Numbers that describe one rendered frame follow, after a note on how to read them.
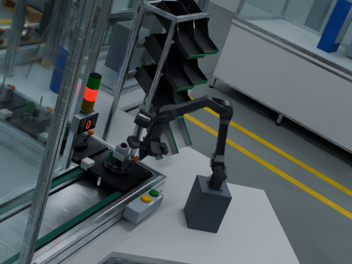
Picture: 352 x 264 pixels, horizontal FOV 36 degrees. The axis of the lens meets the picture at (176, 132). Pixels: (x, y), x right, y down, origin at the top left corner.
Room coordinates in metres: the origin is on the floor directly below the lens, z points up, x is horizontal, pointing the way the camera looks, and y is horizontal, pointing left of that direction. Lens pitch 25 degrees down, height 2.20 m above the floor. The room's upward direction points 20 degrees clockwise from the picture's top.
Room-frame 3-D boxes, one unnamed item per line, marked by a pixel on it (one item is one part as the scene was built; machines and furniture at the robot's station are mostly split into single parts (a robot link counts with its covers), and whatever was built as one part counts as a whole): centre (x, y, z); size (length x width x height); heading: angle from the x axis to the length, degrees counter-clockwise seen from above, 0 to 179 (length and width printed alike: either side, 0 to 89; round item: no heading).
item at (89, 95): (1.96, 0.37, 1.34); 0.05 x 0.05 x 0.05
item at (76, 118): (1.96, 0.37, 1.29); 0.12 x 0.05 x 0.25; 159
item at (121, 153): (2.10, 0.21, 1.06); 0.08 x 0.04 x 0.07; 70
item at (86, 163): (2.04, 0.32, 0.97); 0.05 x 0.05 x 0.04; 69
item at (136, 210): (1.94, 0.02, 0.93); 0.21 x 0.07 x 0.06; 159
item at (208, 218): (2.08, -0.24, 0.96); 0.14 x 0.14 x 0.20; 17
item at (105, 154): (2.10, 0.20, 0.96); 0.24 x 0.24 x 0.02; 69
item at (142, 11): (2.48, 0.19, 1.26); 0.36 x 0.21 x 0.80; 159
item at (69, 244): (1.79, 0.15, 0.91); 0.89 x 0.06 x 0.11; 159
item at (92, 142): (2.19, 0.44, 1.01); 0.24 x 0.24 x 0.13; 70
